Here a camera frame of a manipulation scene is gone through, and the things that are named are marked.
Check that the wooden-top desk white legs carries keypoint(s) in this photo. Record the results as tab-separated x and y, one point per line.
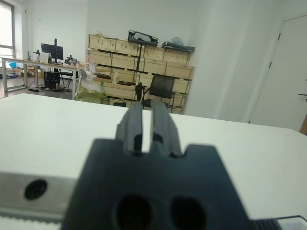
36	62

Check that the black flat tray case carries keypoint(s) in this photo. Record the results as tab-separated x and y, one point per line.
178	46

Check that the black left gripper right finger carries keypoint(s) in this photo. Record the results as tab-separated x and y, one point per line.
165	129

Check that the black computer tower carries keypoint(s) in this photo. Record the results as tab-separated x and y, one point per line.
52	80

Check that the white door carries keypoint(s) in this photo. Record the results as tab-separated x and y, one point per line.
280	72

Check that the window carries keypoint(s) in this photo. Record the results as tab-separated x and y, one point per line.
6	26

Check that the pink packet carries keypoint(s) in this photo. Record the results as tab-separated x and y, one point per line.
91	64

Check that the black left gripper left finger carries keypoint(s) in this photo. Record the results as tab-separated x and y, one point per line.
133	129

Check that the stacked wooden crates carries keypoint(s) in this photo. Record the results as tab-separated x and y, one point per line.
124	62

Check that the black open case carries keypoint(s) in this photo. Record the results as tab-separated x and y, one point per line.
142	37

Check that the black computer monitor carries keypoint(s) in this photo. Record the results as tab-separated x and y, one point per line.
52	50

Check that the black mesh office chair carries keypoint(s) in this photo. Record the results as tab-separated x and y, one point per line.
161	87

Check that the yellow-green bag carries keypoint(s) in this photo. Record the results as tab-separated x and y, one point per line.
90	92

